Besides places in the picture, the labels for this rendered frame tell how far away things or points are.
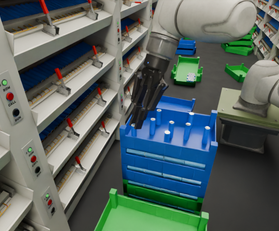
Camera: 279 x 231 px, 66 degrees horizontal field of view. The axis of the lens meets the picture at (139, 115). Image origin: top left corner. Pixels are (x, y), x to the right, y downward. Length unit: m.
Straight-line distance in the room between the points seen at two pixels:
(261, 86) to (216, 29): 0.80
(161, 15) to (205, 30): 0.16
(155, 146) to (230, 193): 0.60
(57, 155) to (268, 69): 1.06
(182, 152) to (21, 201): 0.48
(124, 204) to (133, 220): 0.06
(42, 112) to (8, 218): 0.29
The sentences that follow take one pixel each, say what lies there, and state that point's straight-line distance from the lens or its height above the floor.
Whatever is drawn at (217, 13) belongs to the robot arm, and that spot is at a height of 0.82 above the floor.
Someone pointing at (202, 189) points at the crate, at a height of 0.28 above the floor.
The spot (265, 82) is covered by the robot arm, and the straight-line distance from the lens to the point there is 1.27.
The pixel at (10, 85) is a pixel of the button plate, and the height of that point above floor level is 0.68.
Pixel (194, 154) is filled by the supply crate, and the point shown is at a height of 0.43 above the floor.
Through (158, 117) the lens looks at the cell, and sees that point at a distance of 0.80.
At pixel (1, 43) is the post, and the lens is 0.55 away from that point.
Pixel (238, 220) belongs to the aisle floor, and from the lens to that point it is 1.12.
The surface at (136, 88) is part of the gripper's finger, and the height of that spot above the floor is 0.58.
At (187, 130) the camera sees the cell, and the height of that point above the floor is 0.45.
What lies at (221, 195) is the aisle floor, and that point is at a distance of 1.17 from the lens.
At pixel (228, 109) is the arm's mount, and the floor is 0.23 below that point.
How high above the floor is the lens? 0.89
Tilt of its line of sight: 33 degrees down
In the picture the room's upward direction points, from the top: straight up
